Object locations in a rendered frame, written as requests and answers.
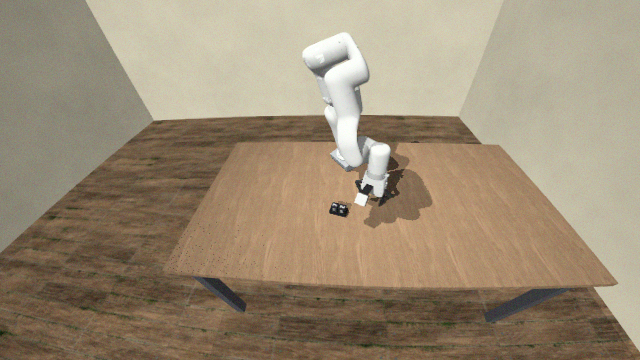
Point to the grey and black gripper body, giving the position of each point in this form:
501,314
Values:
378,185

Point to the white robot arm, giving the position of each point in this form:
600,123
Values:
339,87

